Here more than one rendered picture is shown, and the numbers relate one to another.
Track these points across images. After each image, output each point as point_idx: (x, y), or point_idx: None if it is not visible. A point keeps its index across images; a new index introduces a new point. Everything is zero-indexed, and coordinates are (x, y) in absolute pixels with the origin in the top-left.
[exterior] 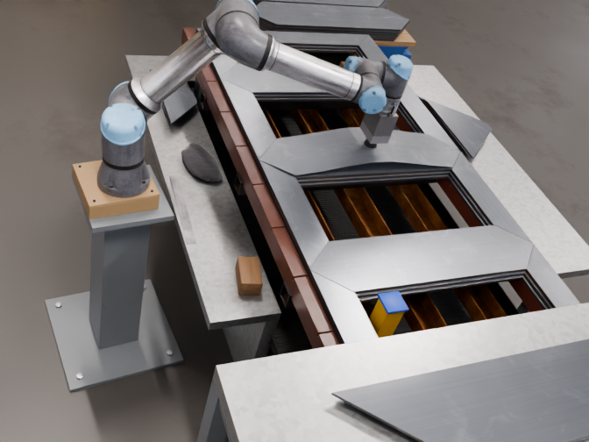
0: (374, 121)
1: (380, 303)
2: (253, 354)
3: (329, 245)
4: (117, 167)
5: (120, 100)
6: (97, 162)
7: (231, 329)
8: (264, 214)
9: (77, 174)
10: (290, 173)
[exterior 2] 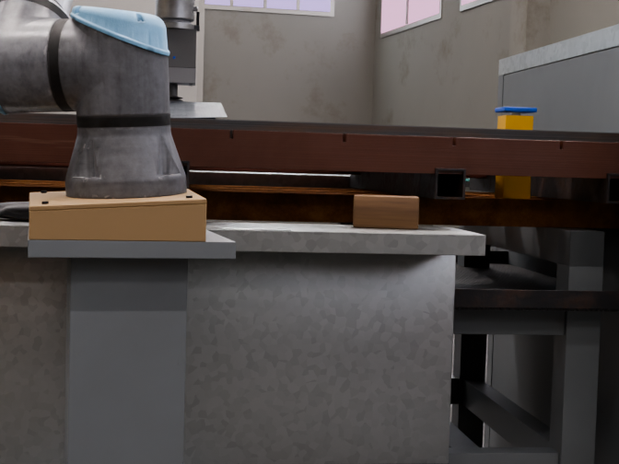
0: (185, 46)
1: (514, 117)
2: (448, 350)
3: None
4: (165, 118)
5: (42, 20)
6: (38, 200)
7: (340, 413)
8: (305, 137)
9: (75, 203)
10: (219, 117)
